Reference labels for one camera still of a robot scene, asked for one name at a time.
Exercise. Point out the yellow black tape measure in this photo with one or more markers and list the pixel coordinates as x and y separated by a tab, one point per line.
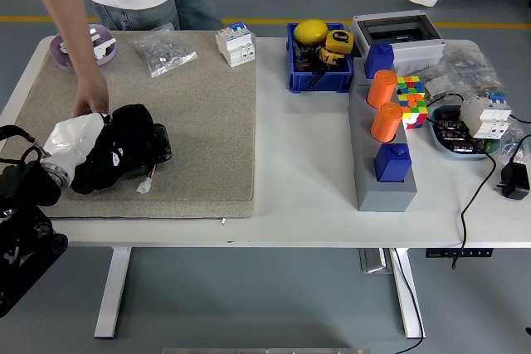
341	41

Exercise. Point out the small yellow black tool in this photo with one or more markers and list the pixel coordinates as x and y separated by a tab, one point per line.
329	56

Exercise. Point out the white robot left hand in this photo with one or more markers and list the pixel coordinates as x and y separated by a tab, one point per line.
72	140

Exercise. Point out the black plastic-wrapped panel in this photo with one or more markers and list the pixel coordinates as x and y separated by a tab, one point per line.
159	146

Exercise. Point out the grey electrical enclosure box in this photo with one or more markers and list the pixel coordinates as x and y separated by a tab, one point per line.
418	53

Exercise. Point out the colourful puzzle cube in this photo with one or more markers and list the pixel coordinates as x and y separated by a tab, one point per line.
414	115

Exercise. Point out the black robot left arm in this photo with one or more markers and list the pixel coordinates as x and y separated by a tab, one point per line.
20	263

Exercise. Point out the person's right forearm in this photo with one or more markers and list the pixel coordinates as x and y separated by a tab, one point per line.
64	18

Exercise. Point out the white table leg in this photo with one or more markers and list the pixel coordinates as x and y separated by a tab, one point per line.
112	300
402	287

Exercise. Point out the blue plastic bin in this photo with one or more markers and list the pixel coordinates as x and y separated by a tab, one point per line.
318	82

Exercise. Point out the black power adapter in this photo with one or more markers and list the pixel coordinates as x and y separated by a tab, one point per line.
515	182

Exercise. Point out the grey shape sorter base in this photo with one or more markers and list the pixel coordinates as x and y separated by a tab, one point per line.
385	198

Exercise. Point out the purple plastic tray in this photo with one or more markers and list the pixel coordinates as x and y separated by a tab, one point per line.
55	53

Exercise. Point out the blue block with knob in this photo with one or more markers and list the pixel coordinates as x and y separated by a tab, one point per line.
378	61
391	165

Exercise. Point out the clear bag of screws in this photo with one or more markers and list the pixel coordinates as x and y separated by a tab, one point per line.
162	51

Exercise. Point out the black electronic modules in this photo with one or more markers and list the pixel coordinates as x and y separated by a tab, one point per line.
451	130

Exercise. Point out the yellow round object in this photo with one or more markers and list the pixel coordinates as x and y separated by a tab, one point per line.
310	30

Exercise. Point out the clear bags of parts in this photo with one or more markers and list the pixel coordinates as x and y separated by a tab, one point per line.
464	64

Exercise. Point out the orange cylinder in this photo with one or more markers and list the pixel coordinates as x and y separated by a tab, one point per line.
380	90
384	124

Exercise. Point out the white circuit breaker blue levers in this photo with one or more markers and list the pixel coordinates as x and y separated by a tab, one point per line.
233	45
484	119

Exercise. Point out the white plastic piece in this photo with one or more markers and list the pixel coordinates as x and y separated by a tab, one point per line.
103	49
95	34

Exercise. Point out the person's right hand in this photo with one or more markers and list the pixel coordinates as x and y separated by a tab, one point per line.
92	95

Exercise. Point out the black table control panel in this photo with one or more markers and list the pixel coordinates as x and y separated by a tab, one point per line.
439	253

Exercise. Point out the clear plastic bag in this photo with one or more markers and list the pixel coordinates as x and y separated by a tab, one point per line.
515	138

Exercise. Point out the grey-brown felt mat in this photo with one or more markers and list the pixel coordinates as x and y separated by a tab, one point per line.
186	122

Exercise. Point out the grey metal box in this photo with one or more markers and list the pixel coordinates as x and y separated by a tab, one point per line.
375	260

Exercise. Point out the light blue tray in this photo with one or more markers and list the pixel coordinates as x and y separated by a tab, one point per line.
439	146

